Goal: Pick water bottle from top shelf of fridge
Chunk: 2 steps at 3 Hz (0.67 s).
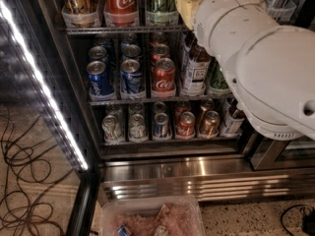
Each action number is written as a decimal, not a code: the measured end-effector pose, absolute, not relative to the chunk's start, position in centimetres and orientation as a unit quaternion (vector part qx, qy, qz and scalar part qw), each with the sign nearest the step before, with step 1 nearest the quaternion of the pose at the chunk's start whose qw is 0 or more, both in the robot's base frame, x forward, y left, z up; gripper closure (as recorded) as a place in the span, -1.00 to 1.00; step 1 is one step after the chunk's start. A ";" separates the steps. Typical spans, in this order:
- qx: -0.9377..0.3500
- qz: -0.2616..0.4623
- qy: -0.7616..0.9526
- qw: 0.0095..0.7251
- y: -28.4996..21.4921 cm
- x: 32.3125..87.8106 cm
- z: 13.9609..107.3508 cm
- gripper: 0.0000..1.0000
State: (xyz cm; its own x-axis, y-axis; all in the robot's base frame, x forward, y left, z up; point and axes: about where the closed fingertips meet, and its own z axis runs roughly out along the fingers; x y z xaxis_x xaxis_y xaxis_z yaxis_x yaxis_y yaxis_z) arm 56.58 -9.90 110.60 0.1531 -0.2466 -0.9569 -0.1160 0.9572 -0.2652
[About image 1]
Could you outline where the brown tea bottle white cap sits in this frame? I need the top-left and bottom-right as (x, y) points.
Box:
(182, 44), (212, 94)

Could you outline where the black cable and plug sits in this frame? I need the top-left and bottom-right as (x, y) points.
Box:
(280, 204), (315, 236)

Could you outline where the right fridge glass door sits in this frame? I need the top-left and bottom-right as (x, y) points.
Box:
(250, 137), (315, 170)

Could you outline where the green white can bottom left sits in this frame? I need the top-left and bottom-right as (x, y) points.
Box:
(102, 115), (124, 144)

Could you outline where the top wire shelf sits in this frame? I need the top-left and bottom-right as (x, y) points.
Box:
(65, 25), (189, 35)

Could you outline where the green can top shelf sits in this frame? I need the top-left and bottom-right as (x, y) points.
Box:
(146, 0), (178, 26)

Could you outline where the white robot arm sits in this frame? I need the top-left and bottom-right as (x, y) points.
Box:
(175, 0), (315, 141)

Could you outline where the red can bottom shelf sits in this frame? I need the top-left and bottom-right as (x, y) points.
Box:
(175, 111), (195, 139)

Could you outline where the red cola can middle shelf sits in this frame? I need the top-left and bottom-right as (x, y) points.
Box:
(152, 58), (176, 98)

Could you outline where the red cola can top shelf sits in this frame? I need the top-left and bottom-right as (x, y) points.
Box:
(104, 0), (138, 27)

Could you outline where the gold can top shelf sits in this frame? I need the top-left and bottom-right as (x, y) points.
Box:
(62, 0), (98, 28)

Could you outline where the stainless steel fridge base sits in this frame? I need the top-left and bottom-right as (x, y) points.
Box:
(101, 157), (315, 202)

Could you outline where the middle wire shelf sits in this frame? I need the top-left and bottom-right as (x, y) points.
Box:
(89, 93), (233, 106)

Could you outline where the gold can shelf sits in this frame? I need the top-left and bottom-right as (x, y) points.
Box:
(62, 0), (98, 28)
(199, 110), (221, 138)

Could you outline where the red cola can behind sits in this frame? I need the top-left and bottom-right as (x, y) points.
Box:
(151, 44), (170, 62)

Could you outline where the blue pepsi can behind front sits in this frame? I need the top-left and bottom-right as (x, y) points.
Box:
(88, 46), (109, 64)

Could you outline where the wire shelf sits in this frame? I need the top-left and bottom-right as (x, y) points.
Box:
(65, 25), (189, 35)
(89, 93), (233, 106)

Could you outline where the blue can bottom shelf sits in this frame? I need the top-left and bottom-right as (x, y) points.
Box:
(153, 113), (170, 140)

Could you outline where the clear plastic bin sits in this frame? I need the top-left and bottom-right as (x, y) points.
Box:
(99, 196), (206, 236)

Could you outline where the red cola can shelf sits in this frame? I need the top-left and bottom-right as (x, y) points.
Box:
(104, 0), (138, 27)
(152, 58), (176, 98)

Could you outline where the gold can bottom shelf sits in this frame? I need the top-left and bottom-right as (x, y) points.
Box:
(199, 110), (221, 138)

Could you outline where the brown cable on floor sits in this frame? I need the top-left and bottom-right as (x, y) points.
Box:
(0, 113), (75, 236)

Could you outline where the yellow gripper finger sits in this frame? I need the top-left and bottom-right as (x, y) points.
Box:
(175, 0), (203, 30)

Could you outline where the brown tea bottle bottom shelf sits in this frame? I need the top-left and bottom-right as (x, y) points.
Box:
(220, 100), (245, 138)

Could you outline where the open glass fridge door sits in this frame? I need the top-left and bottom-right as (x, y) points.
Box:
(0, 0), (100, 236)

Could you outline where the blue pepsi can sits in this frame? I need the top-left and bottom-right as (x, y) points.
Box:
(88, 46), (109, 64)
(87, 61), (114, 101)

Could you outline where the green white can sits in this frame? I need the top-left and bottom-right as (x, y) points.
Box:
(102, 115), (124, 144)
(128, 114), (148, 142)

